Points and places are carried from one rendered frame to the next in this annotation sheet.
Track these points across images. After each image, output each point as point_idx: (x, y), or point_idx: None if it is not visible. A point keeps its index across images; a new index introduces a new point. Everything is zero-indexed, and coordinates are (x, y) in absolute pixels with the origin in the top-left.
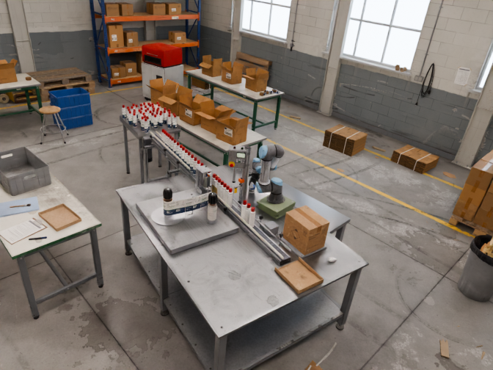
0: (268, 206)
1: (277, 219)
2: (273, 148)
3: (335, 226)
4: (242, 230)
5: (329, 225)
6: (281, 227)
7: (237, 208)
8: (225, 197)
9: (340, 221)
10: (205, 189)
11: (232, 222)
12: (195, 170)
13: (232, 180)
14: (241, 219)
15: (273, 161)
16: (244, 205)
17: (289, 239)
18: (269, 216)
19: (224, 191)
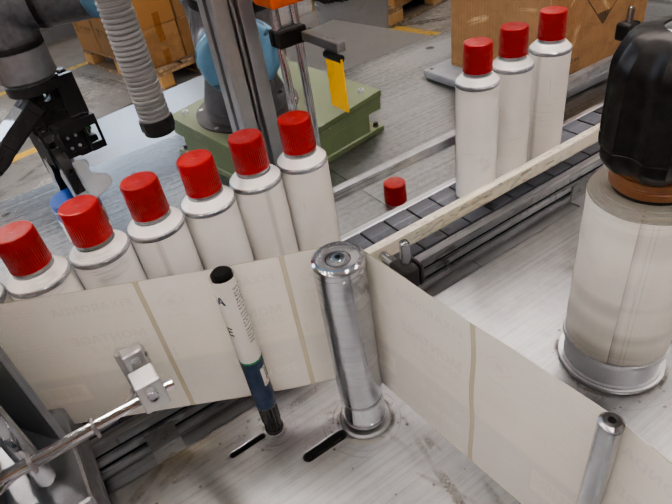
0: (323, 117)
1: (388, 126)
2: None
3: (390, 31)
4: (561, 216)
5: (384, 38)
6: (448, 112)
7: (350, 235)
8: (289, 248)
9: (355, 29)
10: (151, 410)
11: (542, 235)
12: None
13: (154, 125)
14: (517, 179)
15: None
16: (491, 71)
17: (578, 59)
18: (361, 148)
19: (240, 222)
